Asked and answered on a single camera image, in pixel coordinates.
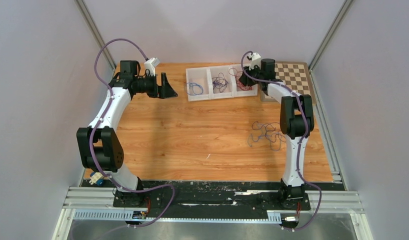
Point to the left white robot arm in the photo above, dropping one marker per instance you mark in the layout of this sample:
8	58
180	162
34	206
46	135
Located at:
99	147

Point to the white three-compartment bin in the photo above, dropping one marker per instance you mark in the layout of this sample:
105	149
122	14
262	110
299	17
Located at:
216	82

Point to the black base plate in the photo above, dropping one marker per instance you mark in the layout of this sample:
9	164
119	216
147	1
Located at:
249	200

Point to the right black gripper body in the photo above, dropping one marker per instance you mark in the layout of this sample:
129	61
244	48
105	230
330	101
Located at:
255	73

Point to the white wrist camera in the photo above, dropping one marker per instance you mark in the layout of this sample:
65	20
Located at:
150	66
255	60

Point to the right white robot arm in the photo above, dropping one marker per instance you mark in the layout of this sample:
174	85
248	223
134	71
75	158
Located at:
296	123

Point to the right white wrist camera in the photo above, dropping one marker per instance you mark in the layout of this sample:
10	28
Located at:
255	60

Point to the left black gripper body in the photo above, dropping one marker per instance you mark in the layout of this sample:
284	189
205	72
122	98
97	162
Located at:
149	86

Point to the white blue toy block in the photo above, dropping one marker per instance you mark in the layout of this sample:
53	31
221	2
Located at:
96	178

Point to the wooden chessboard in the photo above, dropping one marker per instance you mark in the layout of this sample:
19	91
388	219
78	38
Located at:
296	76

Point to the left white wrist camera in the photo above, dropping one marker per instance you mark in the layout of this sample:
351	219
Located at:
150	66

